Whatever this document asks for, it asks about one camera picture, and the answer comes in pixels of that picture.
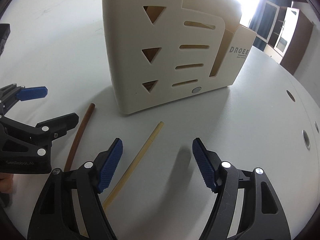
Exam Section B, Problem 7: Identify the person's left hand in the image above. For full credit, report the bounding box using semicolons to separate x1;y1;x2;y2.
0;173;14;194

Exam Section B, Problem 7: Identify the dark brown chopstick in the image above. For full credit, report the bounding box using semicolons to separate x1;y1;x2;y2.
63;103;95;172

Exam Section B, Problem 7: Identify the light bamboo chopstick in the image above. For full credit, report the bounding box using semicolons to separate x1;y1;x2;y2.
103;121;164;211

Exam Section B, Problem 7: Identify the cream utensil holder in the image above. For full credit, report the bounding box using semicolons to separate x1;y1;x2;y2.
102;0;256;114

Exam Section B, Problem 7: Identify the wooden glass-door cabinet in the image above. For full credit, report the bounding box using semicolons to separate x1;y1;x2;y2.
257;1;313;74

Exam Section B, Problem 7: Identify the dark blue curtain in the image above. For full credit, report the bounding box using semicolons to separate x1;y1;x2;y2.
249;6;267;51

